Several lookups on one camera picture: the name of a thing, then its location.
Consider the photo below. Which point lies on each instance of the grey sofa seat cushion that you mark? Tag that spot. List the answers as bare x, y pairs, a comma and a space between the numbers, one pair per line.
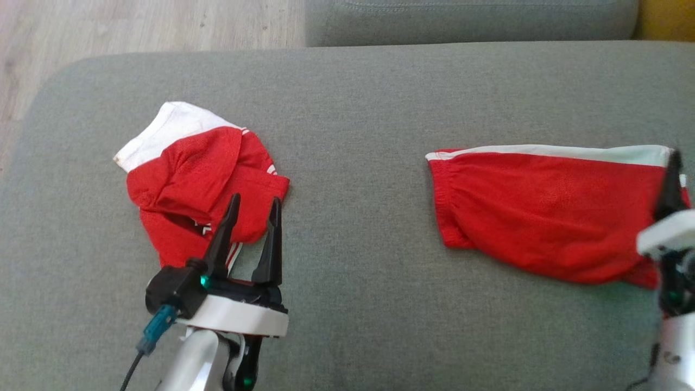
353, 163

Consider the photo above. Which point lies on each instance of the yellow object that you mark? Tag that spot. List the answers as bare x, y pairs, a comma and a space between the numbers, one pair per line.
668, 19

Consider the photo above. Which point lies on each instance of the grey sofa back cushion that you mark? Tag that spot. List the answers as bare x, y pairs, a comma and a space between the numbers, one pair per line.
472, 21

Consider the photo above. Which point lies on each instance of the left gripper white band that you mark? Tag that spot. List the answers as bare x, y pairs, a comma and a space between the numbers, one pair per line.
239, 317

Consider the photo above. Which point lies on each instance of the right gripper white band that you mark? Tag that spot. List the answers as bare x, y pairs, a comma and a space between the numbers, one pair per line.
668, 233

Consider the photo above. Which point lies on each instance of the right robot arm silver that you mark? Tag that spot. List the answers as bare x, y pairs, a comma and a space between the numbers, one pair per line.
678, 347

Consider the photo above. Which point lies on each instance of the red shorts white stripe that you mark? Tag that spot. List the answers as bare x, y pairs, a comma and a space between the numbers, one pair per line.
543, 212

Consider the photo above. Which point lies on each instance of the red white basketball jersey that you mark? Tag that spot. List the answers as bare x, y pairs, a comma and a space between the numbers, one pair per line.
184, 179

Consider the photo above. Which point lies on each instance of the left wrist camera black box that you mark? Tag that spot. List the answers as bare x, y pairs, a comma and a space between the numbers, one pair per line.
174, 288

